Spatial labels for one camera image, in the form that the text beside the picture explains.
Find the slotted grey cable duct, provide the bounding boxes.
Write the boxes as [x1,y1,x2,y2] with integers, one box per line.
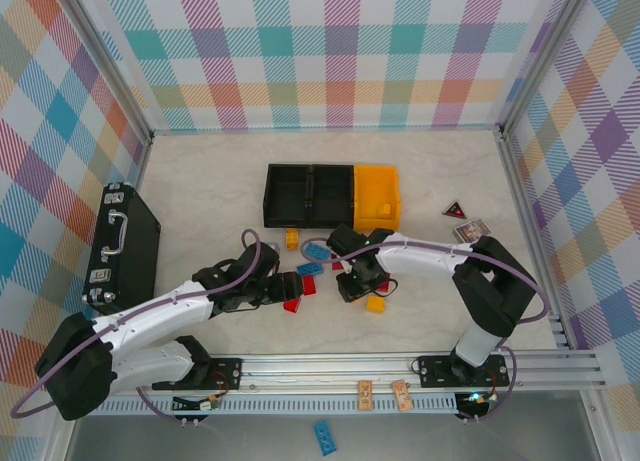
[97,394,461,416]

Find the yellow plastic bin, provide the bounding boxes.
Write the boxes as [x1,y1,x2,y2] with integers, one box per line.
[353,164,403,232]

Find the blue lego brick studs up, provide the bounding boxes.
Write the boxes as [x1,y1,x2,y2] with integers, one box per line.
[301,240,334,262]

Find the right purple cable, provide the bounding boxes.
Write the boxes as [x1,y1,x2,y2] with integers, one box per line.
[327,230,554,425]

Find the aluminium rear rail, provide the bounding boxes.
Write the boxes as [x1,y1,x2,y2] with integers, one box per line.
[149,124,504,136]

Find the black mount plate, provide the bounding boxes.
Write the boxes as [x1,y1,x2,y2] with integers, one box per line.
[152,355,244,393]
[417,353,516,388]

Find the small wired connector board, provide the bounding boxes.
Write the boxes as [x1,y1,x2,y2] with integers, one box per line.
[172,394,222,413]
[455,390,497,423]

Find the aluminium frame post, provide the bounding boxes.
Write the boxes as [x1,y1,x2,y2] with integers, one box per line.
[59,0,154,147]
[499,0,594,138]

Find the left black mount plate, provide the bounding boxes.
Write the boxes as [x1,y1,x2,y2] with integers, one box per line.
[152,355,244,393]

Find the small printed card box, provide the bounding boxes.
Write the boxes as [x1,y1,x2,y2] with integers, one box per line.
[451,217,489,241]

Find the orange printed tag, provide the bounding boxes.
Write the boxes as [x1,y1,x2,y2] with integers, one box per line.
[391,379,414,412]
[357,379,375,412]

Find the black case with metal handle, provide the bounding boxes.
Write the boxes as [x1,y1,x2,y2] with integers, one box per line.
[81,181,162,317]

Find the thin blue lego plate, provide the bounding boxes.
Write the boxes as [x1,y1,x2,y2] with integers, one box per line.
[313,419,339,455]

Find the thin black camera cable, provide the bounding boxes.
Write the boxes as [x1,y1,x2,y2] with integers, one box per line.
[372,278,400,301]

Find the right black mount plate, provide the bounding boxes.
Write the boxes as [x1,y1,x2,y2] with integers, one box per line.
[417,353,516,388]

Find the purple cable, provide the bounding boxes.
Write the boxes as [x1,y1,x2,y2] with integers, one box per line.
[9,228,281,427]
[327,230,554,425]

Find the long aluminium base rail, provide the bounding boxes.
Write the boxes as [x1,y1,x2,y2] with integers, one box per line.
[102,349,601,397]

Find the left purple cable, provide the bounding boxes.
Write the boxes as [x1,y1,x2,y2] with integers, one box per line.
[9,228,281,427]

